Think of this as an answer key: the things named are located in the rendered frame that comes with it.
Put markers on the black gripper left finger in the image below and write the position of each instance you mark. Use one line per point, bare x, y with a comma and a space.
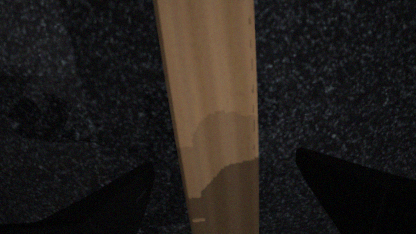
117, 208

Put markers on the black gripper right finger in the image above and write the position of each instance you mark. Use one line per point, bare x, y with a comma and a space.
358, 199

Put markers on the wooden side rail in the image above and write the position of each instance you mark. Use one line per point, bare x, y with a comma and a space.
209, 63

